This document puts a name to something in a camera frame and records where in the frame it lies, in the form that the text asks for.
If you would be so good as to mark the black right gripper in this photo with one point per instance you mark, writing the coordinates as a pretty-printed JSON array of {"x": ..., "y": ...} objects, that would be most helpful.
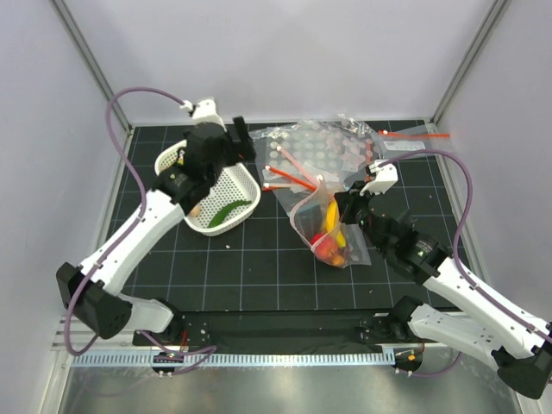
[{"x": 348, "y": 202}]

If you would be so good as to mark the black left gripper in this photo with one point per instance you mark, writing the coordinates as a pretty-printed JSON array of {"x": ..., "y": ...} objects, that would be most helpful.
[{"x": 236, "y": 153}]

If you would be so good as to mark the yellow toy banana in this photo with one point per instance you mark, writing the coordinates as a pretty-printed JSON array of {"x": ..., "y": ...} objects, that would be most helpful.
[{"x": 332, "y": 224}]

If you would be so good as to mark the orange maroon toy steak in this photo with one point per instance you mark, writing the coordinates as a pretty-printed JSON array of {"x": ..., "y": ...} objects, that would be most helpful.
[{"x": 338, "y": 261}]

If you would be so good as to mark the red toy strawberry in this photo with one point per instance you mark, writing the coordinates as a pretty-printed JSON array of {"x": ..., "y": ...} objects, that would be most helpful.
[{"x": 324, "y": 246}]

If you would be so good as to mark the pink zipper clear bag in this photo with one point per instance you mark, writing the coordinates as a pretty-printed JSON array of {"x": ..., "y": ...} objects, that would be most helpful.
[{"x": 317, "y": 221}]

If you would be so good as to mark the green toy chili pepper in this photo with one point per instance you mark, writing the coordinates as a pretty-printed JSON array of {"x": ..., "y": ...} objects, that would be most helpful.
[{"x": 222, "y": 214}]

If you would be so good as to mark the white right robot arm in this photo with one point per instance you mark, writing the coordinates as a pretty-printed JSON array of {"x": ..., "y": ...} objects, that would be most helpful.
[{"x": 505, "y": 337}]

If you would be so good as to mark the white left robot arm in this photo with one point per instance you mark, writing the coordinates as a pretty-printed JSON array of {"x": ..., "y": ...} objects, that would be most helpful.
[{"x": 201, "y": 181}]

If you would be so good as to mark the orange zipper clear bag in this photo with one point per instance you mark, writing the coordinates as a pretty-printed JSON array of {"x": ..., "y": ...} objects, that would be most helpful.
[{"x": 296, "y": 167}]

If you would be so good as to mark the far labelled orange zip bag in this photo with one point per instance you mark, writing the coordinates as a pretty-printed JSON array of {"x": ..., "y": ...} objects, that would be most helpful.
[{"x": 390, "y": 144}]

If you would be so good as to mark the pink dotted zip bag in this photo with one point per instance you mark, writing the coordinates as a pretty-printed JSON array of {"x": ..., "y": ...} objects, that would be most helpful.
[{"x": 343, "y": 131}]

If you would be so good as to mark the white perforated plastic basket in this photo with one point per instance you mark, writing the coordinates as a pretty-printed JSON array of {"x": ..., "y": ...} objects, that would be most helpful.
[{"x": 173, "y": 196}]

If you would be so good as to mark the black cutting mat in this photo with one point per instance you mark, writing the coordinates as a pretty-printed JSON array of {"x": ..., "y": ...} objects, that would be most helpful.
[{"x": 262, "y": 265}]

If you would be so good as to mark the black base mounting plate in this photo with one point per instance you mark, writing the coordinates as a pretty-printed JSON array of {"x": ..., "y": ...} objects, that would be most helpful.
[{"x": 287, "y": 332}]

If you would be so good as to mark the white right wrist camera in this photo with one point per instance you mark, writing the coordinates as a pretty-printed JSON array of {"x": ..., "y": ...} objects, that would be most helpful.
[{"x": 382, "y": 178}]

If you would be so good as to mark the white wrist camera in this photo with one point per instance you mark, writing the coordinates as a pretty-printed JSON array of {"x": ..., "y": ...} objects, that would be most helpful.
[
  {"x": 382, "y": 178},
  {"x": 203, "y": 111}
]

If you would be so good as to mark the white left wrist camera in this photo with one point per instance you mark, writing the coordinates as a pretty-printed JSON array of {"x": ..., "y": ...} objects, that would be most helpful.
[{"x": 203, "y": 111}]

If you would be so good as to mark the slotted metal cable duct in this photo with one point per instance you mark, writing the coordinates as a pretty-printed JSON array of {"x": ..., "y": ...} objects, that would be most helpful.
[{"x": 153, "y": 358}]

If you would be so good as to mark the left aluminium frame post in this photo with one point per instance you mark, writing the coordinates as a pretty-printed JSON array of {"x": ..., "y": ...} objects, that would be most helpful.
[{"x": 84, "y": 51}]

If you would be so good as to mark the aluminium frame post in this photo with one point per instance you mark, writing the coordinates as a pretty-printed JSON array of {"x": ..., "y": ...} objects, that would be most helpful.
[
  {"x": 84, "y": 51},
  {"x": 474, "y": 50}
]

